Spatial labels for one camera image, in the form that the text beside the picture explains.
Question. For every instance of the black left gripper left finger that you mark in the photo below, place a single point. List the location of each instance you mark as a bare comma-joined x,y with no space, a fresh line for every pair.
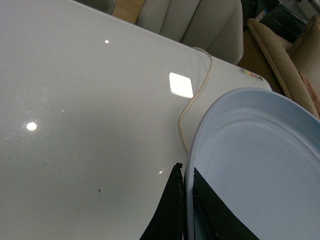
167,222

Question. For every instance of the left grey upholstered chair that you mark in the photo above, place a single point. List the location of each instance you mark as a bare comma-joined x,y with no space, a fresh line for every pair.
105,6

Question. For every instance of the beige sofa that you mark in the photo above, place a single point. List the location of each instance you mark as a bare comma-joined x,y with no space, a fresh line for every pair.
289,68

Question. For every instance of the light blue round plate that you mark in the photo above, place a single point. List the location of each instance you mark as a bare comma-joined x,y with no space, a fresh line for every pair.
260,153

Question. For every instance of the grey upholstered chair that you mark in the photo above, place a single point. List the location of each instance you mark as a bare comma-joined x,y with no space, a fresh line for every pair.
215,26
105,6

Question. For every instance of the coloured dot sticker strip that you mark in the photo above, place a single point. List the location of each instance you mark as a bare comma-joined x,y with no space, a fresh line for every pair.
251,74

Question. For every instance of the right grey upholstered chair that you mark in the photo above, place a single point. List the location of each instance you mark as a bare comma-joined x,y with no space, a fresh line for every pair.
215,26

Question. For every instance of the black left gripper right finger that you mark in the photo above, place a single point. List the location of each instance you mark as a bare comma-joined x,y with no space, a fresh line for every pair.
218,220

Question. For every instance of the dark washing machine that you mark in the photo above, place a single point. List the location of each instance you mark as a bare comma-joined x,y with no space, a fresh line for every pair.
283,17

